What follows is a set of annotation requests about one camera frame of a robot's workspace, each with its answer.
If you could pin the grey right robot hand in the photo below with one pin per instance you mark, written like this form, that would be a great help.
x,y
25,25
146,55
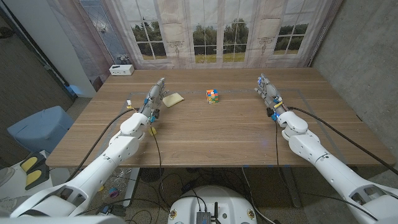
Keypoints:
x,y
270,93

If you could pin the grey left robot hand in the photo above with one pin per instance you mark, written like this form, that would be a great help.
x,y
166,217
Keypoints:
x,y
152,99

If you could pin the pale yellow sponge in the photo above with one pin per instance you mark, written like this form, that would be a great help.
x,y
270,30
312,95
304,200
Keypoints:
x,y
172,99

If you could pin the small yellow block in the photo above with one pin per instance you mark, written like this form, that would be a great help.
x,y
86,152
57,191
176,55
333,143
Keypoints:
x,y
153,131

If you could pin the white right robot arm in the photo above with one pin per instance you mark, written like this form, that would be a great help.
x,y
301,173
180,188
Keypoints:
x,y
311,149

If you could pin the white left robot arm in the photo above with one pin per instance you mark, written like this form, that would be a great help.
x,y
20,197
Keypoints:
x,y
118,149

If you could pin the multicoloured puzzle cube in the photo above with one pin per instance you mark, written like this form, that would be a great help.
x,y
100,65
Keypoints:
x,y
212,96

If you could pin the white power strip box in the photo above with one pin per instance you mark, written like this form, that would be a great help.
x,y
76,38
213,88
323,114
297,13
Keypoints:
x,y
121,70

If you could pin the black round floor fan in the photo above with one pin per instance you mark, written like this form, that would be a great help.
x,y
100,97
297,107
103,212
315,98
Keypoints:
x,y
151,175

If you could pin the printed window backdrop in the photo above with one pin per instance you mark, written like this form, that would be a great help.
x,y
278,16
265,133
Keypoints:
x,y
217,31

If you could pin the clear plastic packaging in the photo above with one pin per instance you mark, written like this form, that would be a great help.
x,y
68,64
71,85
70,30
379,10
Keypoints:
x,y
122,177

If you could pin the white table leg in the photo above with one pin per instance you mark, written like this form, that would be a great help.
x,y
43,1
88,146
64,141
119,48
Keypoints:
x,y
132,186

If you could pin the grey table leg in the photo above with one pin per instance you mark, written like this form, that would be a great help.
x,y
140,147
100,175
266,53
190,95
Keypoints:
x,y
292,189

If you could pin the purple round floor object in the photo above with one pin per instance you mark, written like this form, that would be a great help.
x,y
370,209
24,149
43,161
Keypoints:
x,y
113,193

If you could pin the yellow plastic cup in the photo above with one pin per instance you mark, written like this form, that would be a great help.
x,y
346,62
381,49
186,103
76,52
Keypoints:
x,y
101,188

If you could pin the blue covered bin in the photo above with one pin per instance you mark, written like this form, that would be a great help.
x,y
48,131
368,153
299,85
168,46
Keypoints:
x,y
40,127

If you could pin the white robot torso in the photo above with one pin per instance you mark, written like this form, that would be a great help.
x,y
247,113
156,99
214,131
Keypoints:
x,y
214,199

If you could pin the black blue floor device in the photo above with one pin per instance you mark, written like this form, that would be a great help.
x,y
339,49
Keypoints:
x,y
110,210

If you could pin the white floor platform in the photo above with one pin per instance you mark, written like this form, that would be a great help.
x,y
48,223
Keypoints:
x,y
59,177

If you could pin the grey module on torso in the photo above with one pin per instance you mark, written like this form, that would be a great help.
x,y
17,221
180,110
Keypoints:
x,y
203,218

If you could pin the black yellow foot pedal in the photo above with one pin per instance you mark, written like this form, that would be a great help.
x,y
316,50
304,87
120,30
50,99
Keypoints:
x,y
33,178
29,163

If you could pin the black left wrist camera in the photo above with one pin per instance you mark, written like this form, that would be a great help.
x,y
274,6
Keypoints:
x,y
156,114

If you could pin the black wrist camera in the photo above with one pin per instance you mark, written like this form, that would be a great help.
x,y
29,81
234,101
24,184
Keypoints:
x,y
156,114
270,112

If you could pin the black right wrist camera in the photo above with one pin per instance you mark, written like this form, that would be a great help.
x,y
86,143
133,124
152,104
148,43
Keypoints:
x,y
270,112

